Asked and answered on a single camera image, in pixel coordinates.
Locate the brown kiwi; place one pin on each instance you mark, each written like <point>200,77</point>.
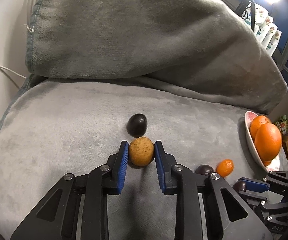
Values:
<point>141,151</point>

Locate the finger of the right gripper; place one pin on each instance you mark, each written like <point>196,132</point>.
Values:
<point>276,179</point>
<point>255,185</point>

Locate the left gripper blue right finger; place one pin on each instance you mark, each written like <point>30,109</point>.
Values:
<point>207,207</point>

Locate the grey fleece blanket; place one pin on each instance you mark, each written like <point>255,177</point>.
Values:
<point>192,67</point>

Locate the green snack box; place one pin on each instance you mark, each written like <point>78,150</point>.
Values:
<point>282,124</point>

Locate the small kumquat orange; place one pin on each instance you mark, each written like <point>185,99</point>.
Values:
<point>225,167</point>

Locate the large rough orange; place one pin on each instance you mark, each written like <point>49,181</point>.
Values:
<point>256,123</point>

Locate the large smooth orange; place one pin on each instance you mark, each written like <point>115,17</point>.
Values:
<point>268,141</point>

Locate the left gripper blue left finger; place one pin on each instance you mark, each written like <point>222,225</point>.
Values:
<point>77,197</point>

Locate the refill pouch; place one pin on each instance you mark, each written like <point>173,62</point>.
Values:
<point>266,27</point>
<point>270,33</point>
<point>273,43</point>
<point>260,15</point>

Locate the dark plum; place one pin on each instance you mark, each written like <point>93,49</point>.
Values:
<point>204,170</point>
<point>137,125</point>
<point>240,186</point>

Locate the mandarin orange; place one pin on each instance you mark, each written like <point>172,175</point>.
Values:
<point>266,163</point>

